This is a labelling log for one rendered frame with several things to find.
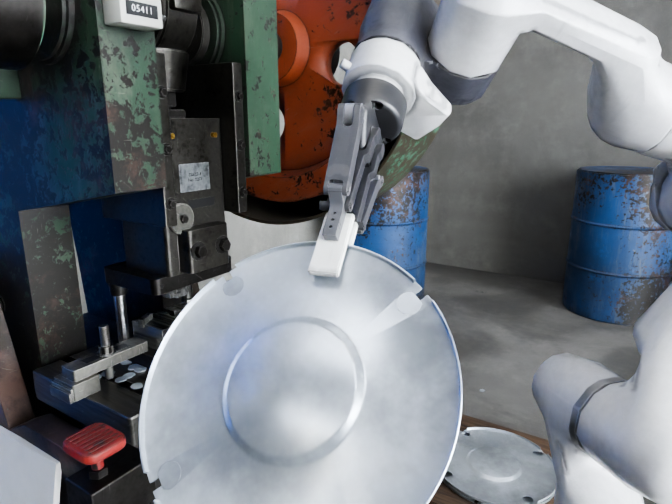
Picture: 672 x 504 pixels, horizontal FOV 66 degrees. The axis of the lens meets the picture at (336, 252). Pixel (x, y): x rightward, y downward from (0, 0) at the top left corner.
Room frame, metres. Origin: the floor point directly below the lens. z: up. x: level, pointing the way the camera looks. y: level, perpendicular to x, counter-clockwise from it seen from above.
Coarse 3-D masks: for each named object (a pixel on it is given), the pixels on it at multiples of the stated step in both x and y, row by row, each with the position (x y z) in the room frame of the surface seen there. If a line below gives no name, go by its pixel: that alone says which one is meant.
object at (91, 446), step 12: (84, 432) 0.61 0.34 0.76; (96, 432) 0.61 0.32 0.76; (108, 432) 0.61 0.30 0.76; (120, 432) 0.61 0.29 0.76; (72, 444) 0.58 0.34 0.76; (84, 444) 0.58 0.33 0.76; (96, 444) 0.58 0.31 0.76; (108, 444) 0.58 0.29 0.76; (120, 444) 0.59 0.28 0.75; (72, 456) 0.57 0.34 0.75; (84, 456) 0.56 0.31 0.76; (96, 456) 0.56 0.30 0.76; (108, 456) 0.58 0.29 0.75; (96, 468) 0.59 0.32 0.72
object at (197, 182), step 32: (192, 128) 0.96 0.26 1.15; (192, 160) 0.95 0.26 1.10; (192, 192) 0.95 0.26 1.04; (128, 224) 0.95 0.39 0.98; (192, 224) 0.93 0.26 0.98; (224, 224) 0.97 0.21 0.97; (128, 256) 0.95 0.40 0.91; (160, 256) 0.90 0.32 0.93; (192, 256) 0.90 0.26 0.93; (224, 256) 0.97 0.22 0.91
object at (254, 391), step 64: (256, 256) 0.51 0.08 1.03; (192, 320) 0.48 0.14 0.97; (256, 320) 0.46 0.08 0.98; (320, 320) 0.44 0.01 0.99; (384, 320) 0.43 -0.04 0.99; (192, 384) 0.43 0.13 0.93; (256, 384) 0.41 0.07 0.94; (320, 384) 0.40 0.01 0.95; (384, 384) 0.39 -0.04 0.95; (448, 384) 0.38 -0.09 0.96; (192, 448) 0.39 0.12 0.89; (256, 448) 0.37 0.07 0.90; (320, 448) 0.36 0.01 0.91; (384, 448) 0.35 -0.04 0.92; (448, 448) 0.34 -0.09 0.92
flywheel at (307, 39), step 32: (288, 0) 1.29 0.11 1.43; (320, 0) 1.24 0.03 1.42; (352, 0) 1.20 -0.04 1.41; (288, 32) 1.25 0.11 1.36; (320, 32) 1.24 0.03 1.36; (352, 32) 1.20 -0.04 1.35; (288, 64) 1.25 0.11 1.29; (320, 64) 1.24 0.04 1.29; (288, 96) 1.30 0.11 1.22; (320, 96) 1.24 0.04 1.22; (288, 128) 1.30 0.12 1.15; (320, 128) 1.24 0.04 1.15; (288, 160) 1.30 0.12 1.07; (320, 160) 1.24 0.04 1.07; (256, 192) 1.31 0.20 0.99; (288, 192) 1.25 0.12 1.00; (320, 192) 1.20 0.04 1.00
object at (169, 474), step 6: (168, 462) 0.39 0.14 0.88; (174, 462) 0.39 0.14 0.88; (162, 468) 0.38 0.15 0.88; (168, 468) 0.38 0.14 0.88; (174, 468) 0.38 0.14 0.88; (180, 468) 0.38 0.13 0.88; (162, 474) 0.38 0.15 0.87; (168, 474) 0.38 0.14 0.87; (174, 474) 0.38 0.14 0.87; (180, 474) 0.38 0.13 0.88; (162, 480) 0.38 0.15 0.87; (168, 480) 0.38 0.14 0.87; (174, 480) 0.37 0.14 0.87; (162, 486) 0.37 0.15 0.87; (168, 486) 0.37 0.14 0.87
